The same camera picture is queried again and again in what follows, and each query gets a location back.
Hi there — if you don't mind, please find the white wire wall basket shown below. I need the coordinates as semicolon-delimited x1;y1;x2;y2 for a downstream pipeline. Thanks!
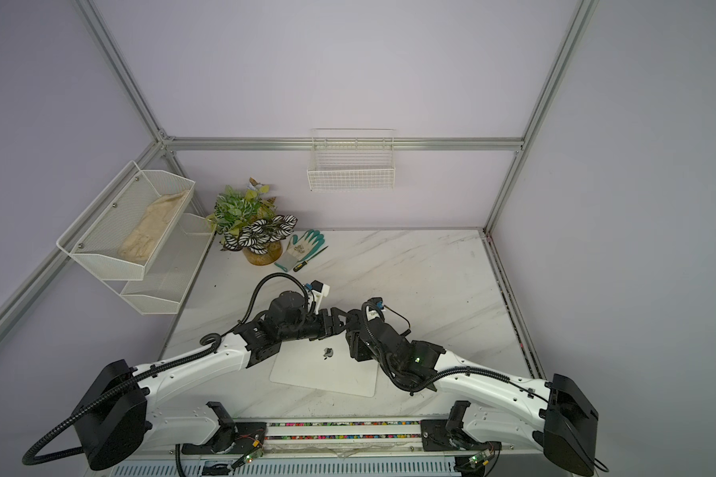
307;128;396;193

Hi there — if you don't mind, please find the teal white work glove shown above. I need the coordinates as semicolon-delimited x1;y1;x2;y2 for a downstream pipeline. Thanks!
274;230;325;272

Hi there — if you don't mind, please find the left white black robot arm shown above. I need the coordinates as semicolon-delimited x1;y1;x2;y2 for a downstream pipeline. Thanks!
22;273;354;471

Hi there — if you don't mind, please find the white laptop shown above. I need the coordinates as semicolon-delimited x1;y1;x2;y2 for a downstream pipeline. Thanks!
270;335;378;398

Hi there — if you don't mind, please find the white mesh shelf bin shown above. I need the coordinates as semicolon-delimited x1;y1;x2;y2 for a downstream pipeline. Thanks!
103;213;215;315
57;161;195;281

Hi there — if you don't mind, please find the lower white mesh shelf bin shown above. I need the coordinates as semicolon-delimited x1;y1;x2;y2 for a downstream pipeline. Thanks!
103;213;215;315

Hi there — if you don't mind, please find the beige cloth in bin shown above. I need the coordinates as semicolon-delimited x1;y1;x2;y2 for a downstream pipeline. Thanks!
119;190;189;264

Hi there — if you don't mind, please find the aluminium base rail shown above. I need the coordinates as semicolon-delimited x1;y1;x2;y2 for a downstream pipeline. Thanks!
105;419;566;476

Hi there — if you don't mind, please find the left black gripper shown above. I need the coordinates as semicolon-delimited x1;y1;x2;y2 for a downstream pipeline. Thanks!
280;306;357;344

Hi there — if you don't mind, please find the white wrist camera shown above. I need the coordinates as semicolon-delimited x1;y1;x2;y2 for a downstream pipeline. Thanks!
305;280;330;315
364;297;384;316

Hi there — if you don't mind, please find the small black yellow screwdriver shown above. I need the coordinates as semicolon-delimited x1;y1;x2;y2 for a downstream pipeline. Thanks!
292;246;328;272

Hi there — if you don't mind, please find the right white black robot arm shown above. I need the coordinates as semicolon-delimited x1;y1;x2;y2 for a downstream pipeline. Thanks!
346;298;610;476

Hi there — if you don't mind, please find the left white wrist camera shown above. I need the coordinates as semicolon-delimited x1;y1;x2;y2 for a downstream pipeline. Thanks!
305;280;330;315

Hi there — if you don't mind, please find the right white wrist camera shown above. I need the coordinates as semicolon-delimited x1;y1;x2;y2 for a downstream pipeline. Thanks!
364;297;384;316

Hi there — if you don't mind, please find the upper white mesh shelf bin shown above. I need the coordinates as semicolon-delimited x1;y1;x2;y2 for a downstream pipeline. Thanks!
57;161;195;281

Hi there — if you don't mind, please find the potted green striped plant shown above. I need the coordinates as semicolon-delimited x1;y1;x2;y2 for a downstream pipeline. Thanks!
207;178;298;266

